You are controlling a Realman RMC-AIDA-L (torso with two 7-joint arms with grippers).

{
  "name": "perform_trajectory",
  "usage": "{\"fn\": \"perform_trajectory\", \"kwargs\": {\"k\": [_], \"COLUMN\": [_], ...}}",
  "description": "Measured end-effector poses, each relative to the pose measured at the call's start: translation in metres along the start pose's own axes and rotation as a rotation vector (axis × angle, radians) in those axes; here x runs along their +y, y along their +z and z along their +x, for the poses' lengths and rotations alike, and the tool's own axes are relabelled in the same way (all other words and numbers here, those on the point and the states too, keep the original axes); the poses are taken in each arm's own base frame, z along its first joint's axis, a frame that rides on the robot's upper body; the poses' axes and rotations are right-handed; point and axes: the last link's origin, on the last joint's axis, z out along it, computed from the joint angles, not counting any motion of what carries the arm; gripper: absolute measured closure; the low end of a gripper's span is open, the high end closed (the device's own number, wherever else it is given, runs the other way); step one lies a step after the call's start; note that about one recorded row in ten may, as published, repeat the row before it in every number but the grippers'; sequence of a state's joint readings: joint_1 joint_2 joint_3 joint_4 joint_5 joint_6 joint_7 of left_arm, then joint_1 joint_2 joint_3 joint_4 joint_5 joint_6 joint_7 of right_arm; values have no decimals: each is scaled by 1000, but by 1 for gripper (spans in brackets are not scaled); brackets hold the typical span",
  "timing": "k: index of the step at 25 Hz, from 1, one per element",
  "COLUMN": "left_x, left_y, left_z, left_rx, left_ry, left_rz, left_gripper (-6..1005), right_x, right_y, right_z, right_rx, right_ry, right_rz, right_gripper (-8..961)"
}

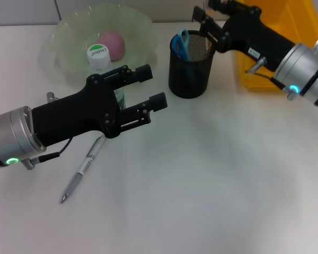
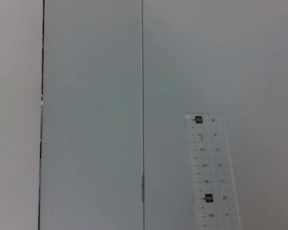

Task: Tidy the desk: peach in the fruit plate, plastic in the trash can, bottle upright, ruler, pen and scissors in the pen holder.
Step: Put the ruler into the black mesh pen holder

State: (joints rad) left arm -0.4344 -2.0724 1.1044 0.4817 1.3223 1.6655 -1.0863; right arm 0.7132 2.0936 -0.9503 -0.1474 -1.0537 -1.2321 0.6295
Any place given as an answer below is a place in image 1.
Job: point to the green glass fruit bowl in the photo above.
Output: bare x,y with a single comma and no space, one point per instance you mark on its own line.
69,39

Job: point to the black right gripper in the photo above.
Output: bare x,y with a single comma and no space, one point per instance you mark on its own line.
254,34

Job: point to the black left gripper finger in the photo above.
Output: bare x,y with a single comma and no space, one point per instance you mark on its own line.
159,101

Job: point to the clear green-label water bottle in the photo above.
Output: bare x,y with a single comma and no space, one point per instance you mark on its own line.
98,55

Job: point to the pink toy peach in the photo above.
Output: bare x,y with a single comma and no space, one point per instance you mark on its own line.
116,45

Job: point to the silver ballpoint pen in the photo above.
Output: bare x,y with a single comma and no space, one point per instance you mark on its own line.
87,161

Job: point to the blue scissors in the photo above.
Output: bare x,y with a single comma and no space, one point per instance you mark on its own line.
181,49

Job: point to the black mesh pen holder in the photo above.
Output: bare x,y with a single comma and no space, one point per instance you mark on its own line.
188,79

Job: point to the yellow plastic bin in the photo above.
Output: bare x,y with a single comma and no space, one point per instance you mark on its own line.
302,21

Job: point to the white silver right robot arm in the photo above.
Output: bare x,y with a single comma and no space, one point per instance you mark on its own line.
307,68

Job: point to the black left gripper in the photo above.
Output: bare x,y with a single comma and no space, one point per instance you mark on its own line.
74,116

